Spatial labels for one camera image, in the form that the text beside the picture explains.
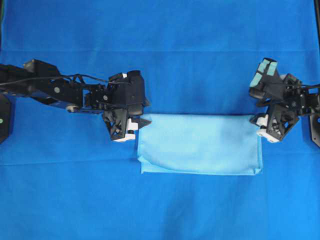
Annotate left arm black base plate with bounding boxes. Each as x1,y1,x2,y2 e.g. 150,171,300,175
0,93,16,144

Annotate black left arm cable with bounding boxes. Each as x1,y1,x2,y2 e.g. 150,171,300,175
0,72,126,88

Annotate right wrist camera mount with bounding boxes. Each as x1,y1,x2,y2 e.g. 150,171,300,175
249,104,299,143

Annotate dark blue table cloth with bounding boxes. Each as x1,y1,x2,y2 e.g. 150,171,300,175
0,0,320,240

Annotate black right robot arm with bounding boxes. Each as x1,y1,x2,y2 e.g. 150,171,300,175
249,58,320,116

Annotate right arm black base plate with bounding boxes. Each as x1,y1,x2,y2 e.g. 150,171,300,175
309,113,320,147

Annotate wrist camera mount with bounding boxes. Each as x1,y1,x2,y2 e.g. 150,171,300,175
249,104,299,143
102,108,138,143

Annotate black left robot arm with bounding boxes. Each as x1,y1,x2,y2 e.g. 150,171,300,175
0,59,151,134

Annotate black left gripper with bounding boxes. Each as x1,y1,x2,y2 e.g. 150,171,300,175
107,70,152,130

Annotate light blue towel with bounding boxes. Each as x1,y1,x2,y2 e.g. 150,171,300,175
137,113,263,176

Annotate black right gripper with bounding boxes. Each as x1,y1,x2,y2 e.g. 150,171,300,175
249,58,302,107

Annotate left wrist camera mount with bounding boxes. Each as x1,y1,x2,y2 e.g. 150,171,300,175
102,108,138,143

